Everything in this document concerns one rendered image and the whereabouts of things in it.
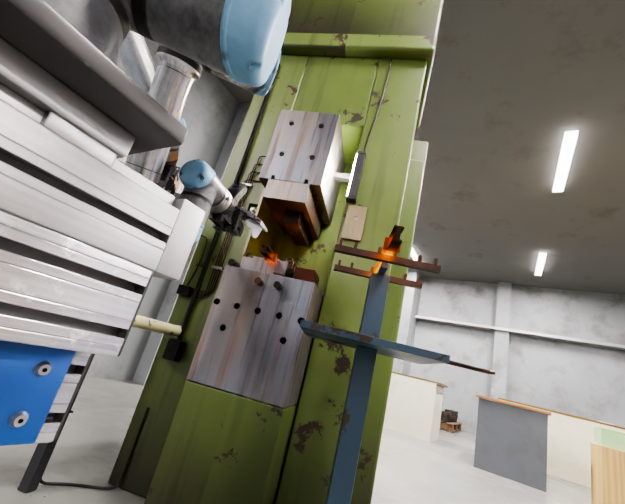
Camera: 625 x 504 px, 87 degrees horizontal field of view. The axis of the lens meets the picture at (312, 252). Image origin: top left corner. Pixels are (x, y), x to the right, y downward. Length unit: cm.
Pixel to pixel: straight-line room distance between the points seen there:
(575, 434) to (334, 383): 519
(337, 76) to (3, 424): 199
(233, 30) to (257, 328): 103
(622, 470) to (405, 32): 390
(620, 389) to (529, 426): 544
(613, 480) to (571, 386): 558
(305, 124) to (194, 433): 137
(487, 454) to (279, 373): 370
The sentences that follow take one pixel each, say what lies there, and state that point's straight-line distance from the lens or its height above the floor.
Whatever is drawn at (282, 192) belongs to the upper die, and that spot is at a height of 130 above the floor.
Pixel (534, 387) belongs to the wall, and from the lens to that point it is 971.
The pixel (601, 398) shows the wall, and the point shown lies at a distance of 985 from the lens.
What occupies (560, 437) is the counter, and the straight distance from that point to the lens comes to 631.
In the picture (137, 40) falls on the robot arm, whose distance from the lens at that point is 109.
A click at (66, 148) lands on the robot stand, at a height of 75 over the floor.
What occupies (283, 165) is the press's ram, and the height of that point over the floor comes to 144.
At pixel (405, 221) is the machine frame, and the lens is 205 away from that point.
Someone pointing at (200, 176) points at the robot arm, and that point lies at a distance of 82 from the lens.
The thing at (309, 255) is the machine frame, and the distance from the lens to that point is 188.
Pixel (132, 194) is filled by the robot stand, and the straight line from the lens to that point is 38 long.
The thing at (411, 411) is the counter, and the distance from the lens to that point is 556.
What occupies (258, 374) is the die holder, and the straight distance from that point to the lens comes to 126.
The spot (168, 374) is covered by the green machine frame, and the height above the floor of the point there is 44.
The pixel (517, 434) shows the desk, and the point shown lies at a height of 45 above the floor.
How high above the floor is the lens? 63
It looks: 18 degrees up
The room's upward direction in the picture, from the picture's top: 15 degrees clockwise
